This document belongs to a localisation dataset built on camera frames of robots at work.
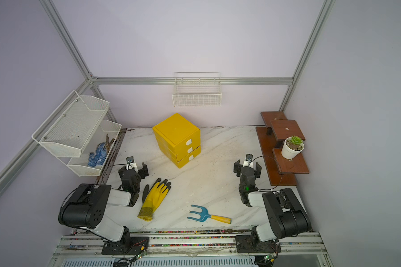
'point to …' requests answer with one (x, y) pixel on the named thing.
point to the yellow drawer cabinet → (179, 139)
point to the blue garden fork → (205, 216)
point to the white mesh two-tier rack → (76, 133)
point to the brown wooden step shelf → (281, 171)
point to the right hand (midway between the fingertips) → (248, 163)
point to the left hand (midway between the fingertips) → (134, 166)
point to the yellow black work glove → (152, 198)
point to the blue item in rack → (98, 159)
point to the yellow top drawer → (191, 142)
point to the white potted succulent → (292, 146)
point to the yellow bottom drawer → (189, 157)
